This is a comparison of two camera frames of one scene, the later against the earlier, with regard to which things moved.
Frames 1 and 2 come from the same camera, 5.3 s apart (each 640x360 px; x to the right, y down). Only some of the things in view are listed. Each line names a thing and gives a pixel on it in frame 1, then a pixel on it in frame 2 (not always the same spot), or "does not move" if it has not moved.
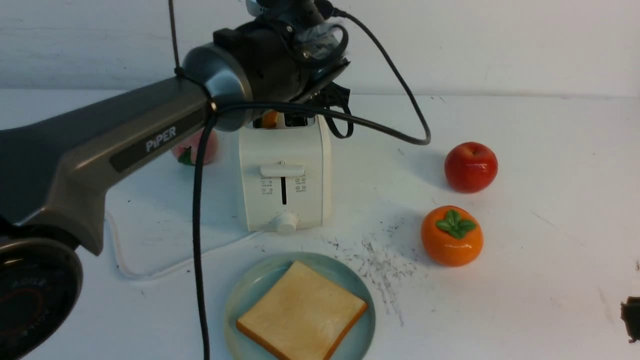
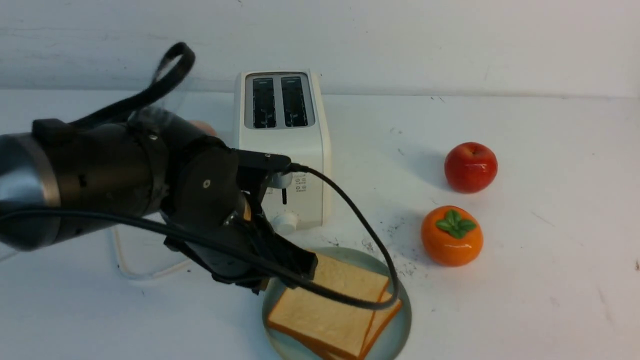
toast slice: x=269 y=119 to x=319 y=319
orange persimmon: x=452 y=235 does not move
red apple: x=471 y=167 does not move
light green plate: x=251 y=282 to x=389 y=343
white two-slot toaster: x=286 y=174 does not move
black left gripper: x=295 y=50 to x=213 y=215
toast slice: x=302 y=314 to x=385 y=318
